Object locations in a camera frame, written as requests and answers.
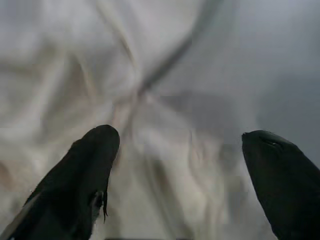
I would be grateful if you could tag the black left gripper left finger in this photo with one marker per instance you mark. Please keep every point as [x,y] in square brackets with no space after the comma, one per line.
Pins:
[75,180]

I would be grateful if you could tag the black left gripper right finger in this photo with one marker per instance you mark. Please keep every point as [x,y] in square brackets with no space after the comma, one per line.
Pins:
[285,187]

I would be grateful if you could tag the plain white garment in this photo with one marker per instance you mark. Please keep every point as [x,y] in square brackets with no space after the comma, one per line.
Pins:
[150,62]

